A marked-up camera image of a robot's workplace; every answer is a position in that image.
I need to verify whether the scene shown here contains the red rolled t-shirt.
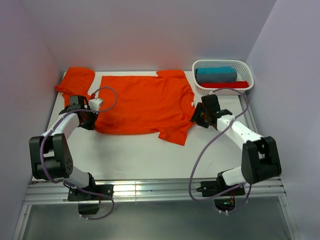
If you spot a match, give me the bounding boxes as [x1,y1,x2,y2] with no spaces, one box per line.
[199,81,250,89]

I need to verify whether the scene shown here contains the white plastic basket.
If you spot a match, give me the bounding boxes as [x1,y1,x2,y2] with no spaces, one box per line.
[192,59,254,96]

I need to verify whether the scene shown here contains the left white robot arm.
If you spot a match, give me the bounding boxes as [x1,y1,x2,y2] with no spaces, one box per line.
[29,95,103,200]

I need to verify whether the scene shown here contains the teal rolled t-shirt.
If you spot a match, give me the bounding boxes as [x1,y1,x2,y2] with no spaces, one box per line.
[195,66,238,76]

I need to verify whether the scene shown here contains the grey rolled t-shirt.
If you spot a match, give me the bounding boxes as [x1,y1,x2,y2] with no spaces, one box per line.
[195,74,238,84]

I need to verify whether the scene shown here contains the purple cable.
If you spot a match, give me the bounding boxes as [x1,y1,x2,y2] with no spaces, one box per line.
[39,86,119,221]
[187,87,252,213]

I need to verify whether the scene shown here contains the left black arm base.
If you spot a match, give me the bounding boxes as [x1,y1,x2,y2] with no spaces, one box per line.
[63,173,115,220]

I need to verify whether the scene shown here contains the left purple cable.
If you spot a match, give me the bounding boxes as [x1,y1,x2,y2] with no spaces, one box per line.
[39,86,119,221]

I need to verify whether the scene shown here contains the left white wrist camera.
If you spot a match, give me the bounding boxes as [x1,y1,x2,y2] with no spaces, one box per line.
[88,98,104,111]

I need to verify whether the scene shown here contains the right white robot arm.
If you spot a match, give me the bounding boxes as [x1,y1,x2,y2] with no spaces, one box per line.
[190,94,282,195]

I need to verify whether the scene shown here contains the crumpled orange t-shirt pile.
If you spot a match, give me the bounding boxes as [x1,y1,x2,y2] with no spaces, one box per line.
[55,67,95,99]

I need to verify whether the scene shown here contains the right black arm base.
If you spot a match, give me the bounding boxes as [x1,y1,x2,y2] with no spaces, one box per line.
[196,180,245,212]

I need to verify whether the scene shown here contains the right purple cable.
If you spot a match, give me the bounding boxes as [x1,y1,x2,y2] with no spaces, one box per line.
[187,87,252,213]

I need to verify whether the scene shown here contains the aluminium rail frame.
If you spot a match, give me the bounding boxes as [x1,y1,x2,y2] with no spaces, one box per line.
[12,94,301,240]

